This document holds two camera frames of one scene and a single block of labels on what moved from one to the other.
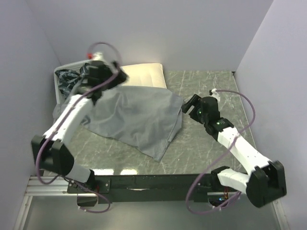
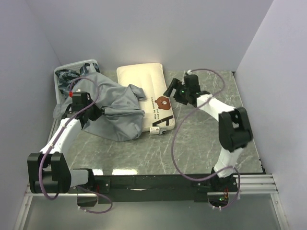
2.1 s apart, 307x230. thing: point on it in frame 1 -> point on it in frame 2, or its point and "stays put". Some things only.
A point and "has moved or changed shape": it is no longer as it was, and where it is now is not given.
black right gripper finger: [194, 101] -> [173, 85]
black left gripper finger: [117, 71] -> [94, 112]
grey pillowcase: [144, 119] has moved or changed shape
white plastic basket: [76, 67] stays put
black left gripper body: [109, 74] -> [90, 101]
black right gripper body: [202, 117] -> [181, 94]
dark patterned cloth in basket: [67, 79] stays put
